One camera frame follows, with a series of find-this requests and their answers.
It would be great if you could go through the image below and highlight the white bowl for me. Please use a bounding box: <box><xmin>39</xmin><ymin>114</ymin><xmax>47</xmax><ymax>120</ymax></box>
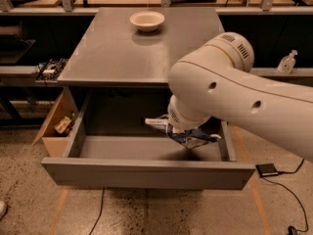
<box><xmin>130</xmin><ymin>11</ymin><xmax>165</xmax><ymax>32</ymax></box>

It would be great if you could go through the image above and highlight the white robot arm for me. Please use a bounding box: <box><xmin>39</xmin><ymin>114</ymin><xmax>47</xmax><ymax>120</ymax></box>
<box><xmin>168</xmin><ymin>32</ymin><xmax>313</xmax><ymax>162</ymax></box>

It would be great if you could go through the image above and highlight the black pedal cable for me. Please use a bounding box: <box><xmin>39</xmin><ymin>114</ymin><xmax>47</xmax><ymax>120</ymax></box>
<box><xmin>260</xmin><ymin>158</ymin><xmax>310</xmax><ymax>235</ymax></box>

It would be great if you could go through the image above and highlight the small black foot pedal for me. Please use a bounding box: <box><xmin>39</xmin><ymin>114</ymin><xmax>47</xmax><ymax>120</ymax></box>
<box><xmin>256</xmin><ymin>164</ymin><xmax>279</xmax><ymax>177</ymax></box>

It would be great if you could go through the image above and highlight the grey cabinet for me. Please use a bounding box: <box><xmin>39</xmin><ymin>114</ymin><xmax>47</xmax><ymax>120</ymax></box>
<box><xmin>57</xmin><ymin>7</ymin><xmax>247</xmax><ymax>139</ymax></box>

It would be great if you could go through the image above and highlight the yellow toy in box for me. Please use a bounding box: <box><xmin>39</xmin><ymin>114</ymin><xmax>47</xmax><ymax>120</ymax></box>
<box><xmin>54</xmin><ymin>117</ymin><xmax>71</xmax><ymax>134</ymax></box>

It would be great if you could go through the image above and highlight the blue chip bag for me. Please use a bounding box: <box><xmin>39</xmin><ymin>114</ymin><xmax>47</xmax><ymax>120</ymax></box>
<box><xmin>145</xmin><ymin>115</ymin><xmax>222</xmax><ymax>149</ymax></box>

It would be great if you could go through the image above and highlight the grey open top drawer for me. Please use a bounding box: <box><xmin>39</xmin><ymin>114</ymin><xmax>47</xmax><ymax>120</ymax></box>
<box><xmin>42</xmin><ymin>92</ymin><xmax>255</xmax><ymax>190</ymax></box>

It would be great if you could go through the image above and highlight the clear hand sanitizer bottle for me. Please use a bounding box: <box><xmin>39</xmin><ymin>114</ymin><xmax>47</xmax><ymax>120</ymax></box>
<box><xmin>277</xmin><ymin>50</ymin><xmax>297</xmax><ymax>74</ymax></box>

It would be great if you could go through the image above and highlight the black patterned notebook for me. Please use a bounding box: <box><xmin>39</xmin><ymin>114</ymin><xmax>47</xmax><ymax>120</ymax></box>
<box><xmin>37</xmin><ymin>59</ymin><xmax>67</xmax><ymax>81</ymax></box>

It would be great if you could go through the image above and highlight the wooden box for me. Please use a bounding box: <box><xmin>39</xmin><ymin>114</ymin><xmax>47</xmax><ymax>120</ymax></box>
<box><xmin>33</xmin><ymin>91</ymin><xmax>77</xmax><ymax>158</ymax></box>

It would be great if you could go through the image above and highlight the black floor cable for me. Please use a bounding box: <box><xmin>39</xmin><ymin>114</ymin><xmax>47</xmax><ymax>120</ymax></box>
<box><xmin>87</xmin><ymin>186</ymin><xmax>106</xmax><ymax>235</ymax></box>

